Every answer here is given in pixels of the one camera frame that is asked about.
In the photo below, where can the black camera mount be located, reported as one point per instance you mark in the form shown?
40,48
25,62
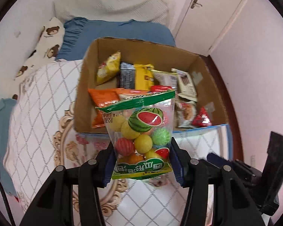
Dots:
272,176

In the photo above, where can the red spicy strip packet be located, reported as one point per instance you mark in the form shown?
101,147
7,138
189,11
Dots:
160,88

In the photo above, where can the red triangular snack packet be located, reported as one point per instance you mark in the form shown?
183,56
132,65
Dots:
202,119

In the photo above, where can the clear fruit gum ball bag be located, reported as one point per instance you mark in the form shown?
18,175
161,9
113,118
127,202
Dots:
140,130

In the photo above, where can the white quilted headboard pillow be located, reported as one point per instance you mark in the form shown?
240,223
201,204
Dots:
159,11

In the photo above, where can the yellow black noodle packet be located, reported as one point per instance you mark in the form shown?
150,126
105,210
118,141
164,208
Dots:
136,76

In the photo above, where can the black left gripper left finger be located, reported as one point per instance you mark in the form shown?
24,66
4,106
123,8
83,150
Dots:
53,203

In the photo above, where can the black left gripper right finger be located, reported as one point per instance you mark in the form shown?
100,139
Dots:
216,195

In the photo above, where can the beige chocolate stick packet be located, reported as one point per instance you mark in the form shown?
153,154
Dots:
186,85

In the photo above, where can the orange panda snack packet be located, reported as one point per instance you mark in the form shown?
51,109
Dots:
130,93

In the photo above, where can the bear print pillow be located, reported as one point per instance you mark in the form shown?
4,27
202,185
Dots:
46,50

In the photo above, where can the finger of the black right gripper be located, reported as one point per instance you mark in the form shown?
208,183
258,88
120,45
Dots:
217,160

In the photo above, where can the blue bed sheet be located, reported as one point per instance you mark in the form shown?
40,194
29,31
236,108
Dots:
6,107

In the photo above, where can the white brown pastry packet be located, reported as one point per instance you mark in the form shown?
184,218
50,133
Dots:
186,112

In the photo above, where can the white beige biscuit packet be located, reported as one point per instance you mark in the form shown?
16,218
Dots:
166,79

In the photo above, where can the blue pillow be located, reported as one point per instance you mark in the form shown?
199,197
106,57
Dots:
81,32

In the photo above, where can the yellow panda snack packet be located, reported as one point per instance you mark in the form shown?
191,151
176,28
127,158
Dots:
109,69

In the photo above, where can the white door with handle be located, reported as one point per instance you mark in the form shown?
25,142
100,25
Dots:
202,24

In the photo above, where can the white quilted bed cover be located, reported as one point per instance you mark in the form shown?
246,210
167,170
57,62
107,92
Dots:
42,136

